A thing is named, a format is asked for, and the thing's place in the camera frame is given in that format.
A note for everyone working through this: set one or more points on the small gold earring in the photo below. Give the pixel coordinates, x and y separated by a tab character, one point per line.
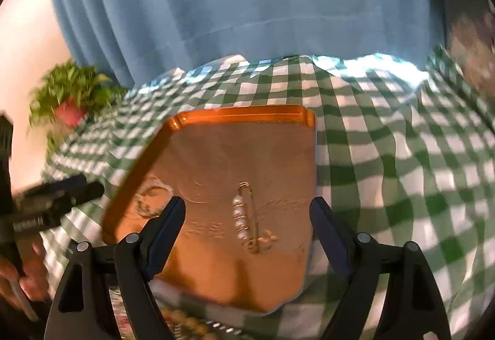
269	236

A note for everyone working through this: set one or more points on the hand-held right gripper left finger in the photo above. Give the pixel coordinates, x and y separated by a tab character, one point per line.
170	226

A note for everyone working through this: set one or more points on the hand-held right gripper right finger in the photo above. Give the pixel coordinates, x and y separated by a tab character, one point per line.
323	226

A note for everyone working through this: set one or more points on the green white checked tablecloth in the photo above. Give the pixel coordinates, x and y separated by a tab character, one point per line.
367	131

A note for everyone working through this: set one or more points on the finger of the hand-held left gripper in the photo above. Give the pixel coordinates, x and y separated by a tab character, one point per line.
58	185
87	194

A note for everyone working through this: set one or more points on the potted green plant red pot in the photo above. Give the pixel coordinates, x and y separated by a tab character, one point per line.
71	112

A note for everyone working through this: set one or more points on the pearl safety pin brooch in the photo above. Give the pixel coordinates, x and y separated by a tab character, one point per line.
240	217

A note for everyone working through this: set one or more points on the person's left hand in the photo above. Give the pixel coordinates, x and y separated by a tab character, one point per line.
33	278

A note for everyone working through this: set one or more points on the blue curtain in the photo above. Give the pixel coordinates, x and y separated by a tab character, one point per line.
239	7

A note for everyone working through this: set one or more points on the orange metal tray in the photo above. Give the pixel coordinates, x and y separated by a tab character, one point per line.
239	146

